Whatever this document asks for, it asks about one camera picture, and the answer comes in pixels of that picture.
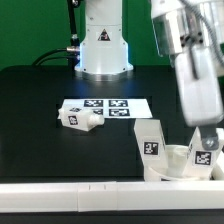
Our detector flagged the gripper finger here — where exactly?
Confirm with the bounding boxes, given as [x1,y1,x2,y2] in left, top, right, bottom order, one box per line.
[199,126,219,150]

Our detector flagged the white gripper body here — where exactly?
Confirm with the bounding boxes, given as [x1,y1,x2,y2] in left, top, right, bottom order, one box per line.
[175,46,224,126]

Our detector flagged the white round stool seat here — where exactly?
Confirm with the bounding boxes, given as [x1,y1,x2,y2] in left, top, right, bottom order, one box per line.
[143,144,224,183]

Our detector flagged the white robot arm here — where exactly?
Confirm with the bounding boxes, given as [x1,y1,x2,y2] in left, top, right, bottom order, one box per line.
[75,0,224,151]

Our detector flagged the paper sheet with markers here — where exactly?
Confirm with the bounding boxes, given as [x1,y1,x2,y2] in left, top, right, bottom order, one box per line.
[62,98,152,119]

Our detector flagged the black pole with connector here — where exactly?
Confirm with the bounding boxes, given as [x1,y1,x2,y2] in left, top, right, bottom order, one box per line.
[67,0,82,69]

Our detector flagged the white front barrier rail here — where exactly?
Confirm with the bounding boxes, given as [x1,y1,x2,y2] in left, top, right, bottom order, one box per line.
[0,181,224,213]

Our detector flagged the black cables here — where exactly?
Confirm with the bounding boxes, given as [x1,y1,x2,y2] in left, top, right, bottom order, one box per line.
[31,48,78,66]

